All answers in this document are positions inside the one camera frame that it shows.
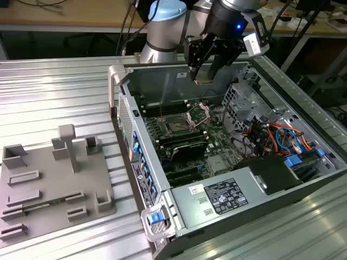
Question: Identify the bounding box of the blue wire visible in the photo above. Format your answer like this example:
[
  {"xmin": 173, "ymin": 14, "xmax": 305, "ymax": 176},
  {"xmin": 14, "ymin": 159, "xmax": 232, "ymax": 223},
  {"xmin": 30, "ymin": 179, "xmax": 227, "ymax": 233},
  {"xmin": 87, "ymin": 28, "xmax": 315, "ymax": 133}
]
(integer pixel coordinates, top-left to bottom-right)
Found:
[{"xmin": 275, "ymin": 126, "xmax": 303, "ymax": 157}]

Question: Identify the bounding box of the silver drive cage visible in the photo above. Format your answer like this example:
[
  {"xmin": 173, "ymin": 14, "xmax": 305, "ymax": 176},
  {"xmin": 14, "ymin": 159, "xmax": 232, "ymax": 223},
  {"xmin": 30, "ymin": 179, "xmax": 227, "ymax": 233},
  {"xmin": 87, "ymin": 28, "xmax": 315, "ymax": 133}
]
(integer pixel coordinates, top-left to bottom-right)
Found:
[{"xmin": 221, "ymin": 82, "xmax": 274, "ymax": 133}]

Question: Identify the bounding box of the CPU socket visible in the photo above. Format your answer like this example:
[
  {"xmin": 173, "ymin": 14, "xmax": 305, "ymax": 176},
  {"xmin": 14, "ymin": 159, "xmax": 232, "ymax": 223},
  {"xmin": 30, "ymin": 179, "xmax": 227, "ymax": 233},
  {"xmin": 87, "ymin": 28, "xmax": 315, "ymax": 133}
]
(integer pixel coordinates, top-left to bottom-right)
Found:
[{"xmin": 160, "ymin": 113, "xmax": 198, "ymax": 137}]

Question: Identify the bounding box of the disk bay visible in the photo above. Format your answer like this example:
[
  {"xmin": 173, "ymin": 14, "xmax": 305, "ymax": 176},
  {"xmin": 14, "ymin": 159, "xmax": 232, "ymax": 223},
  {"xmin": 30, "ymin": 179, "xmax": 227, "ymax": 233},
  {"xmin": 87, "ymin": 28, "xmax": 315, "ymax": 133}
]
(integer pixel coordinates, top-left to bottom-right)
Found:
[{"xmin": 291, "ymin": 151, "xmax": 339, "ymax": 184}]

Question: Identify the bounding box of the expansion slot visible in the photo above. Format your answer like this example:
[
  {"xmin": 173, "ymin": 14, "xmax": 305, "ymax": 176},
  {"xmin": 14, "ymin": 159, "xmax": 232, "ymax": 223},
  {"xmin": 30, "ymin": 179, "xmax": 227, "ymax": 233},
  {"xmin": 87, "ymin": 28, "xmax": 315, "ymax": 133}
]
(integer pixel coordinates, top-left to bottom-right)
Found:
[
  {"xmin": 165, "ymin": 173, "xmax": 203, "ymax": 186},
  {"xmin": 164, "ymin": 165, "xmax": 203, "ymax": 178}
]

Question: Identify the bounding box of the green RAM stick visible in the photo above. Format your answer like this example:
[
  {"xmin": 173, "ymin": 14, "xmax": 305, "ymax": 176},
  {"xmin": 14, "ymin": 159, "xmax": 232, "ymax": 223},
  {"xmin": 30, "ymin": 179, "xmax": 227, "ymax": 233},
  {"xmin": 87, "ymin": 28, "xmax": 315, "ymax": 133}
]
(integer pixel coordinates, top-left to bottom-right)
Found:
[{"xmin": 23, "ymin": 198, "xmax": 67, "ymax": 211}]

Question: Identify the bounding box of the blue case latch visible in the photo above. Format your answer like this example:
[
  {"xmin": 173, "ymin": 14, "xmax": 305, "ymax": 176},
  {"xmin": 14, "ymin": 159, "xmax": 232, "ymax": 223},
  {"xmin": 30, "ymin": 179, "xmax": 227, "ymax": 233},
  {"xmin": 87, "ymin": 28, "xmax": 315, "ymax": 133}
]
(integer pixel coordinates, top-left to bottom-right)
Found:
[{"xmin": 147, "ymin": 213, "xmax": 165, "ymax": 225}]

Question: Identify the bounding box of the silver CPU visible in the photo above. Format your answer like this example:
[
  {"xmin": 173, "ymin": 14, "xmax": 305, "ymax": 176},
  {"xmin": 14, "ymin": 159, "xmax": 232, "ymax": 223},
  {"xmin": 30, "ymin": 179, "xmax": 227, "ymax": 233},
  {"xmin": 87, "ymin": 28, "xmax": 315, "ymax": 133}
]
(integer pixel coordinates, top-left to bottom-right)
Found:
[{"xmin": 195, "ymin": 76, "xmax": 216, "ymax": 86}]

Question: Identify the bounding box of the orange wire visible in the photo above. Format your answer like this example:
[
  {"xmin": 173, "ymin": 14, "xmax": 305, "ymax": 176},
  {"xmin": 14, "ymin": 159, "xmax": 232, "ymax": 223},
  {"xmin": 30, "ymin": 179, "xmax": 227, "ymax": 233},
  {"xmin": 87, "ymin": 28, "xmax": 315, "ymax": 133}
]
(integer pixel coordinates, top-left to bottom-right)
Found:
[{"xmin": 267, "ymin": 122, "xmax": 317, "ymax": 151}]

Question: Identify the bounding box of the red yellow wire bundle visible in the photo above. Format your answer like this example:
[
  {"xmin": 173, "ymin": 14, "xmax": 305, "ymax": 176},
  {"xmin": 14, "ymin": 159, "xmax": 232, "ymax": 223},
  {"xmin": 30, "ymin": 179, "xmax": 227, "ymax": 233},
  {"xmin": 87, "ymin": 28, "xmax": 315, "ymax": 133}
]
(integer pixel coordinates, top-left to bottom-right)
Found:
[{"xmin": 242, "ymin": 120, "xmax": 274, "ymax": 159}]

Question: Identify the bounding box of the grey power supply unit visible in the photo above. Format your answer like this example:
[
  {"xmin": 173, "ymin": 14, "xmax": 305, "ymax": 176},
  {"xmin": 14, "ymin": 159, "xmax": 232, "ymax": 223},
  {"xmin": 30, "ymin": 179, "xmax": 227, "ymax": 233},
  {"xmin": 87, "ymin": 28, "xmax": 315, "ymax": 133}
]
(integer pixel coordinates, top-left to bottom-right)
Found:
[{"xmin": 170, "ymin": 165, "xmax": 269, "ymax": 230}]

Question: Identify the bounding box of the metal socket cover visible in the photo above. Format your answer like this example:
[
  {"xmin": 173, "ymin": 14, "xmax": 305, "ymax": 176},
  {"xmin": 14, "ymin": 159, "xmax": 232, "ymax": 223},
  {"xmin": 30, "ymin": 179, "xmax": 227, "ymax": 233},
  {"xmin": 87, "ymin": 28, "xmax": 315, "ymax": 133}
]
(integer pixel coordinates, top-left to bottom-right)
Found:
[{"xmin": 185, "ymin": 103, "xmax": 213, "ymax": 128}]

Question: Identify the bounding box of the grey open PC case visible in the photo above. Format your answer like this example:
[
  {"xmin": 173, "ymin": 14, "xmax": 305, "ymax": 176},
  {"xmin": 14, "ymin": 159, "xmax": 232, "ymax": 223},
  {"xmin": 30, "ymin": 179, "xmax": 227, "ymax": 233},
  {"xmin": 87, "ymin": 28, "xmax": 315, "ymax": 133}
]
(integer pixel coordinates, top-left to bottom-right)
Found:
[{"xmin": 107, "ymin": 55, "xmax": 347, "ymax": 260}]

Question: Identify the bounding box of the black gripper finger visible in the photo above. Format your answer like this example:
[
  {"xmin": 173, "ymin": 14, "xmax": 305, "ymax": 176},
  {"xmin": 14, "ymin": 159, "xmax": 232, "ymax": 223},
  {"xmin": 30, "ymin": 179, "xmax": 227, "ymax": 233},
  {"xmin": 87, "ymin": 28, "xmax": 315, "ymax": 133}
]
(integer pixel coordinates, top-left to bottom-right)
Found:
[
  {"xmin": 187, "ymin": 37, "xmax": 217, "ymax": 82},
  {"xmin": 210, "ymin": 40, "xmax": 245, "ymax": 80}
]

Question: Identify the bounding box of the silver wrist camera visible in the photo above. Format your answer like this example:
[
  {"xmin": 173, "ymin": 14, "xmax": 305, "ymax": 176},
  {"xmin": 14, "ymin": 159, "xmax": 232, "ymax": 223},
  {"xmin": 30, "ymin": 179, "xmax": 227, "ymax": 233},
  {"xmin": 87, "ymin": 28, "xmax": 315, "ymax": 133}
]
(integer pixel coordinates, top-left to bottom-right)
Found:
[{"xmin": 242, "ymin": 12, "xmax": 272, "ymax": 58}]

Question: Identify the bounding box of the silver chipset heat sink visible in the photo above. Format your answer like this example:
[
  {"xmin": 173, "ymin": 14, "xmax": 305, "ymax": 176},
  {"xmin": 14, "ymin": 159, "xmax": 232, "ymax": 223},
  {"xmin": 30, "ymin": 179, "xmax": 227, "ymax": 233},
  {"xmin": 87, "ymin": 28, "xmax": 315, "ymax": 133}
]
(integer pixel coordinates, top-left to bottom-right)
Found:
[{"xmin": 208, "ymin": 156, "xmax": 227, "ymax": 174}]

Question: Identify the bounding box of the grey parts rack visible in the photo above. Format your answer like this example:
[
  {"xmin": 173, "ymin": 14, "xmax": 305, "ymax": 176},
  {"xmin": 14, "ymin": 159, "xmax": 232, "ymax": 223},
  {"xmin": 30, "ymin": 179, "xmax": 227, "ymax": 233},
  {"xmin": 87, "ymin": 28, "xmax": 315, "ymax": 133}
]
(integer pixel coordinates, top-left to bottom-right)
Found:
[{"xmin": 0, "ymin": 123, "xmax": 118, "ymax": 246}]

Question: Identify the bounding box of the large blue carrier tab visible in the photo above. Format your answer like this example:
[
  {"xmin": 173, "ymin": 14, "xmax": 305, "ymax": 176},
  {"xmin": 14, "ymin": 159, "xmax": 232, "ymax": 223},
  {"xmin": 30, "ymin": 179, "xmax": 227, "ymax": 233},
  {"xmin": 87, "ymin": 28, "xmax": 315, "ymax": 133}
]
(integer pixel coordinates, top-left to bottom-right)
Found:
[{"xmin": 284, "ymin": 155, "xmax": 304, "ymax": 169}]

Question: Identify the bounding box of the wooden desk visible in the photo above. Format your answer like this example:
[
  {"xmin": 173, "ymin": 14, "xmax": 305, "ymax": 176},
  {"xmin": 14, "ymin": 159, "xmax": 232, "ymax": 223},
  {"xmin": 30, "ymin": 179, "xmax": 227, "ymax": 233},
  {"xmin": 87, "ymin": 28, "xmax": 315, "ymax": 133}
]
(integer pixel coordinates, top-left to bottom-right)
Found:
[{"xmin": 0, "ymin": 0, "xmax": 347, "ymax": 37}]

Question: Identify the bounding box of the green motherboard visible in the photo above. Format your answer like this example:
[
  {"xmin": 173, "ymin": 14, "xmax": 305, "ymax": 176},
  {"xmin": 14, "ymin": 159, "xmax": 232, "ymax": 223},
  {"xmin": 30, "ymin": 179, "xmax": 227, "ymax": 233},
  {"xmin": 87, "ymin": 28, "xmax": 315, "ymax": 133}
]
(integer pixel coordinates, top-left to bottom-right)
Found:
[{"xmin": 140, "ymin": 100, "xmax": 245, "ymax": 187}]

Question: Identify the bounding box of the black graphics card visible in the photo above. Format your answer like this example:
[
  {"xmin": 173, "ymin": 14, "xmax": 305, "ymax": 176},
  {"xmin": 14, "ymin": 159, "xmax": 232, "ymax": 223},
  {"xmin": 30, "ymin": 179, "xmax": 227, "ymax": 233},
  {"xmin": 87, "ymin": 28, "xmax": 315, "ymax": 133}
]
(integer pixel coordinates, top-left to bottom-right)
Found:
[{"xmin": 170, "ymin": 141, "xmax": 208, "ymax": 163}]

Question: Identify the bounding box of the black fan shroud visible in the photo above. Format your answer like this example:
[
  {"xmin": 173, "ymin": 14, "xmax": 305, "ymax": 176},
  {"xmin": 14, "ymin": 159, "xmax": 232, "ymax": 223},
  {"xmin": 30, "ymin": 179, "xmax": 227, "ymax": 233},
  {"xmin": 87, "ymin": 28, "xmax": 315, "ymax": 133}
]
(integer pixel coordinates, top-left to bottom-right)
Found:
[{"xmin": 234, "ymin": 155, "xmax": 304, "ymax": 196}]

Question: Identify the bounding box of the small white box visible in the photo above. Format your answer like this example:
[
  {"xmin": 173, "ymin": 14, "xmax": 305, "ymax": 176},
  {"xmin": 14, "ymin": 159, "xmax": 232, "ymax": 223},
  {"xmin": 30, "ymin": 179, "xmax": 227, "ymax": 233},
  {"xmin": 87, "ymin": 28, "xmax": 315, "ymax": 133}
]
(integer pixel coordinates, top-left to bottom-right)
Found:
[{"xmin": 273, "ymin": 15, "xmax": 293, "ymax": 27}]

